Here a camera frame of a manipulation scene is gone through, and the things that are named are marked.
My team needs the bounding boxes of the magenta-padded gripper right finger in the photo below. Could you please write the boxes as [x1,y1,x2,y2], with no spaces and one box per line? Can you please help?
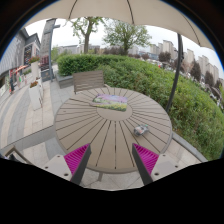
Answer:
[131,142,183,186]

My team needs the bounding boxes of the brown slatted chair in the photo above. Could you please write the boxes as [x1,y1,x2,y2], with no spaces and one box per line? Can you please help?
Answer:
[72,69,111,95]

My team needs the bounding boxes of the dark curved umbrella pole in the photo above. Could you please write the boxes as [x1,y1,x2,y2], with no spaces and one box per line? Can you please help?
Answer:
[165,33,185,114]

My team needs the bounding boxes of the green hedge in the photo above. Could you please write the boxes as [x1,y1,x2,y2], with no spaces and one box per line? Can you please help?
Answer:
[57,53,224,161]

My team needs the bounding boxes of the round leafy tree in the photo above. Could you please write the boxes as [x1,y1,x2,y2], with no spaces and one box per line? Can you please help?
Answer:
[103,19,153,56]

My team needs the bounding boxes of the grey storefront building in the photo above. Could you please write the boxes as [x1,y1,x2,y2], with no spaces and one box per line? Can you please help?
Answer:
[0,28,42,96]

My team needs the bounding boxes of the distant apartment buildings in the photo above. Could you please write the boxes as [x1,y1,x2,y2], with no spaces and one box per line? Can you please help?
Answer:
[148,39,221,84]

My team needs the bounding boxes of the thin-crowned tree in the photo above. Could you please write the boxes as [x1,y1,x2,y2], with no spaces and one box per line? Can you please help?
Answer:
[68,16,106,55]

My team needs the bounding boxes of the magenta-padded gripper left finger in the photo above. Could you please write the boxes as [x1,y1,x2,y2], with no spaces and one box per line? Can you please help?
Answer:
[42,143,93,186]

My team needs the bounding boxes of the beige umbrella canopy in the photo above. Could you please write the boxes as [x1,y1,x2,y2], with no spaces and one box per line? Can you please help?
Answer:
[23,0,214,51]

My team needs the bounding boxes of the transparent grey computer mouse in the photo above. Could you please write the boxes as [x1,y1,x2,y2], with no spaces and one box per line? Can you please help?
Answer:
[133,124,150,137]

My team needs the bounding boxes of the flower-print mouse pad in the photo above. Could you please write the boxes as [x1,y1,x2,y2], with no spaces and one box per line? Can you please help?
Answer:
[89,93,129,112]

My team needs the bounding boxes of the low white flower planter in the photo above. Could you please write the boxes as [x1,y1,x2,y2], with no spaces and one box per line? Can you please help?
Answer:
[28,80,45,111]

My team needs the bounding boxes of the tall white flower planter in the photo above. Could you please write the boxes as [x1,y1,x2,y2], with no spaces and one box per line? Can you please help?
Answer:
[29,56,42,81]

